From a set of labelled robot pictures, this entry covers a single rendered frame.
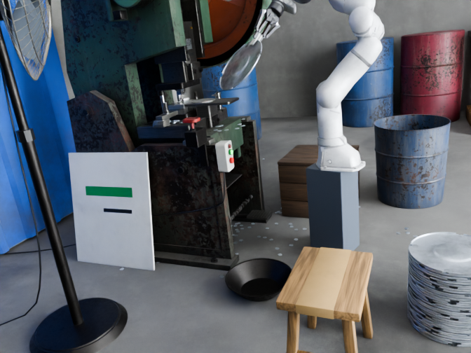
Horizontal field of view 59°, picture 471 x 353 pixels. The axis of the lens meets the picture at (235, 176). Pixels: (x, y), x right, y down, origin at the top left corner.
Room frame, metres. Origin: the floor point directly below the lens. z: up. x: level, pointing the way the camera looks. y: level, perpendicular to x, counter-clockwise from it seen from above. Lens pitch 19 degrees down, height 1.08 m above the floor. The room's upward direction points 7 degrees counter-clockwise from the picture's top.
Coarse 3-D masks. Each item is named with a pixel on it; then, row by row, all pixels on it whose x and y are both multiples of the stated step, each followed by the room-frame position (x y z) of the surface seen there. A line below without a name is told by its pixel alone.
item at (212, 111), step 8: (192, 104) 2.10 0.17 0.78; (200, 104) 2.08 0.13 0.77; (208, 104) 2.06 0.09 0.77; (216, 104) 2.04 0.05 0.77; (224, 104) 2.03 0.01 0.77; (200, 112) 2.11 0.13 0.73; (208, 112) 2.09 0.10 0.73; (216, 112) 2.15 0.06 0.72; (208, 120) 2.09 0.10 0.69; (216, 120) 2.14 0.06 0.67
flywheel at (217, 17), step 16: (208, 0) 2.49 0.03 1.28; (224, 0) 2.49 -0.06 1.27; (240, 0) 2.43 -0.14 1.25; (256, 0) 2.36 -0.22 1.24; (224, 16) 2.48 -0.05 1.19; (240, 16) 2.44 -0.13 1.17; (256, 16) 2.41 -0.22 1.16; (224, 32) 2.48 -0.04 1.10; (240, 32) 2.40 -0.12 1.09; (208, 48) 2.49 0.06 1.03; (224, 48) 2.45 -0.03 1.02
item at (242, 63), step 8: (240, 48) 2.21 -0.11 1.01; (248, 48) 2.14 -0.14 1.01; (256, 48) 2.07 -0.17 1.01; (232, 56) 2.23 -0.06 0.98; (240, 56) 2.16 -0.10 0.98; (248, 56) 2.07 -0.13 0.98; (256, 56) 2.02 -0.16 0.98; (232, 64) 2.17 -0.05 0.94; (240, 64) 2.08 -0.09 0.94; (248, 64) 2.02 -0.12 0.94; (224, 72) 2.19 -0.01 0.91; (232, 72) 2.10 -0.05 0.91; (240, 72) 2.04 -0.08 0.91; (248, 72) 1.97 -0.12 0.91; (224, 80) 2.13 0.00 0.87; (232, 80) 2.06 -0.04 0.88; (240, 80) 1.98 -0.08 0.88; (224, 88) 2.07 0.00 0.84; (232, 88) 2.00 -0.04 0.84
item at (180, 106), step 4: (188, 100) 2.25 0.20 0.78; (192, 100) 2.23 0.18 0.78; (176, 104) 2.15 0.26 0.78; (180, 104) 2.13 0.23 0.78; (184, 104) 2.13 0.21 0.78; (172, 108) 2.14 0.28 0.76; (176, 108) 2.13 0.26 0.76; (180, 108) 2.12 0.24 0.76; (184, 108) 2.12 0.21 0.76; (188, 108) 2.16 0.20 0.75; (192, 108) 2.19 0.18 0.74; (180, 112) 2.13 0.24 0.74; (184, 112) 2.12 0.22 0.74
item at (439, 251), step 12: (420, 240) 1.37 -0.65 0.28; (432, 240) 1.36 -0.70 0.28; (444, 240) 1.35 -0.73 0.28; (456, 240) 1.34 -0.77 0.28; (468, 240) 1.33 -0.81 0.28; (420, 252) 1.29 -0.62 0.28; (432, 252) 1.28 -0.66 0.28; (444, 252) 1.26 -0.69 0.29; (456, 252) 1.25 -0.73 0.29; (468, 252) 1.24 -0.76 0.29; (432, 264) 1.21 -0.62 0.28; (444, 264) 1.20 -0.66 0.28; (456, 264) 1.19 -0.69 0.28; (468, 264) 1.18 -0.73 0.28
